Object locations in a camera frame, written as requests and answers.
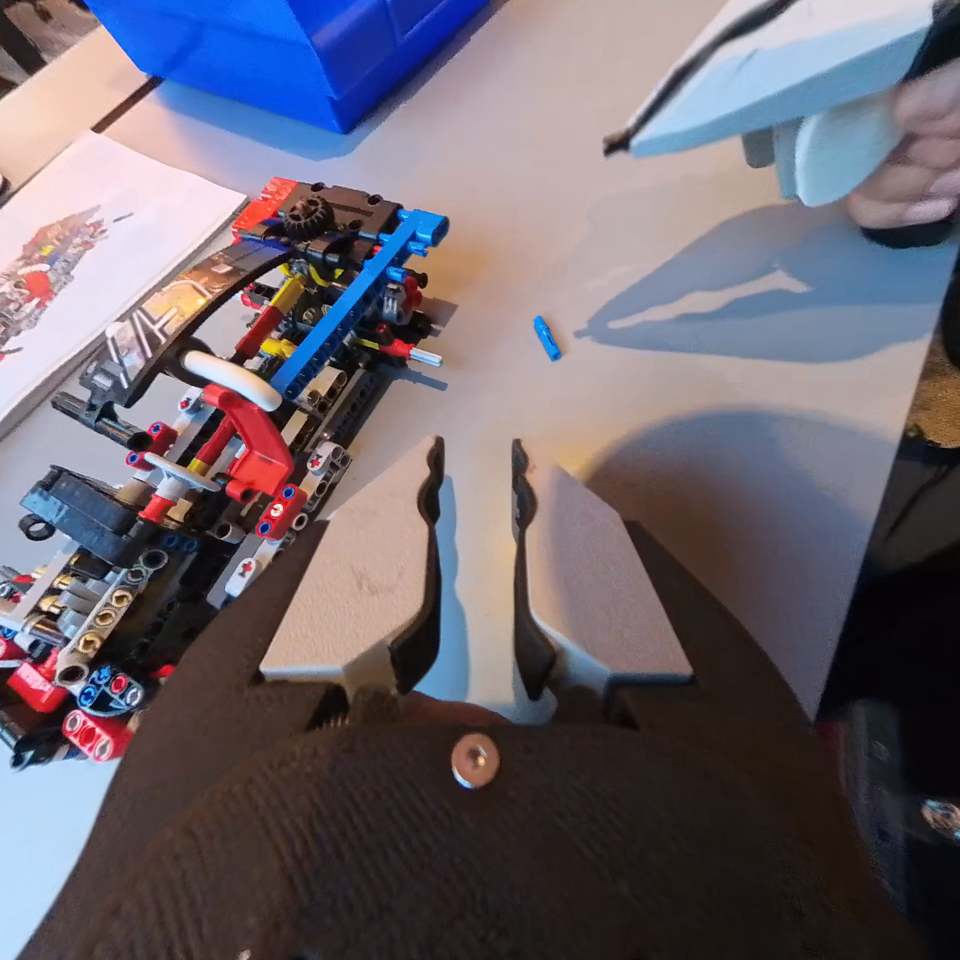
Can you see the grey desk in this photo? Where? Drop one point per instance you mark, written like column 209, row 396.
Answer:
column 525, row 187

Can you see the toy brick car model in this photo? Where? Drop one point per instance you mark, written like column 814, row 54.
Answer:
column 330, row 330

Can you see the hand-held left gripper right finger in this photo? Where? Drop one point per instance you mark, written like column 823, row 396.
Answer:
column 607, row 592

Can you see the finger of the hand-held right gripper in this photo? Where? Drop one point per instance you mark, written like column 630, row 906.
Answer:
column 847, row 150
column 787, row 75

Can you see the person's right hand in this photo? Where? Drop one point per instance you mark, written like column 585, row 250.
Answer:
column 922, row 150

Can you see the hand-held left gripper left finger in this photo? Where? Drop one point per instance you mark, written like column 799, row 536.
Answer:
column 352, row 592

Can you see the blue toy pin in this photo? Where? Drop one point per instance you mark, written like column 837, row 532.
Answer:
column 547, row 337

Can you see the instruction booklet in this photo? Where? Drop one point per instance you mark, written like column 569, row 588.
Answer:
column 112, row 247

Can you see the blue storage bin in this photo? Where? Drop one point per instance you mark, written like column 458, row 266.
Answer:
column 262, row 45

